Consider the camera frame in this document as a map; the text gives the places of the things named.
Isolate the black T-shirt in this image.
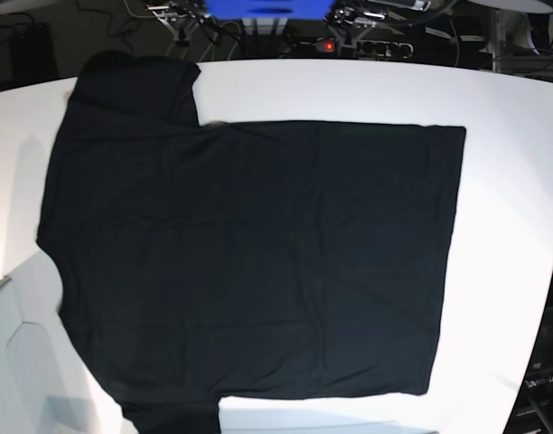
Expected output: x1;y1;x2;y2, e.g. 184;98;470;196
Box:
37;52;466;433

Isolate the black power strip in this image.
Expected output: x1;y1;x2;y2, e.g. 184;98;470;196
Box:
289;39;414;61

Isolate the blue box overhead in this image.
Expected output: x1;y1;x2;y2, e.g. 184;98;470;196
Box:
205;0;334;20

